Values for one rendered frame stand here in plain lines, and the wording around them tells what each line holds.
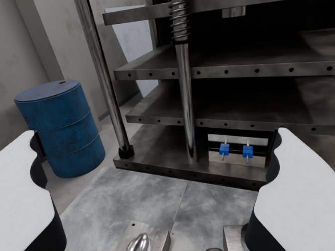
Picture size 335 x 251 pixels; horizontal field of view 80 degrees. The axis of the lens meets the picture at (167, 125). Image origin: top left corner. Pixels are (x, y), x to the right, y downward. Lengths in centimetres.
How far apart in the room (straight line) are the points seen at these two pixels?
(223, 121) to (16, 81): 246
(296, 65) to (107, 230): 95
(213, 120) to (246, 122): 15
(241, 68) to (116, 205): 78
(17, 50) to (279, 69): 269
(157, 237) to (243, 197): 39
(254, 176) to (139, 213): 55
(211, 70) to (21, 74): 243
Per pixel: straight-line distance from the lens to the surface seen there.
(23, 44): 301
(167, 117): 104
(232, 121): 98
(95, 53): 102
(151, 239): 77
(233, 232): 72
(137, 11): 98
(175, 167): 110
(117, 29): 357
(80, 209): 105
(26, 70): 298
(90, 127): 244
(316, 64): 91
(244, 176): 105
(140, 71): 100
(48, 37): 284
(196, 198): 93
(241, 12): 112
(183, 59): 86
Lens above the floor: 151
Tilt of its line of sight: 30 degrees down
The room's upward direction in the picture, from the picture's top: 9 degrees counter-clockwise
